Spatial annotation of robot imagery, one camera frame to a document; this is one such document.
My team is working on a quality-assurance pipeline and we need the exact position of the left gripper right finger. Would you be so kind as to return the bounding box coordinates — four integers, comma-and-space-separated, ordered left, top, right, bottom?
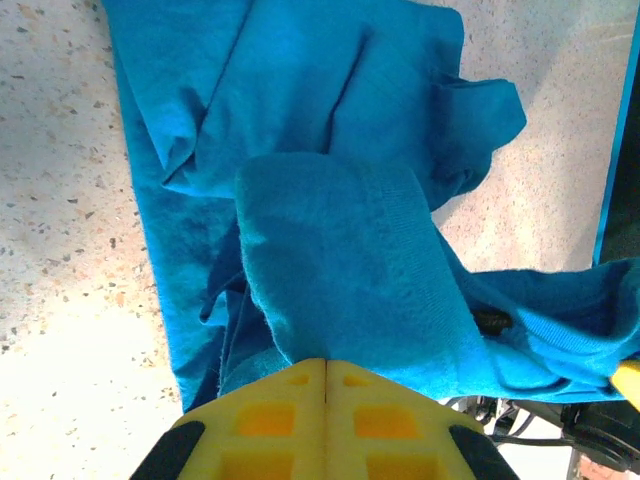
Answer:
323, 359, 521, 480

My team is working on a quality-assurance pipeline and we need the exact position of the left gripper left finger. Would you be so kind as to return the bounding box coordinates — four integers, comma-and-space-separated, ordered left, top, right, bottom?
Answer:
130, 357, 327, 480

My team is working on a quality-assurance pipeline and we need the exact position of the blue t-shirt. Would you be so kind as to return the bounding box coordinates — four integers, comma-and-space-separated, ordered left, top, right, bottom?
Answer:
99, 0, 640, 416

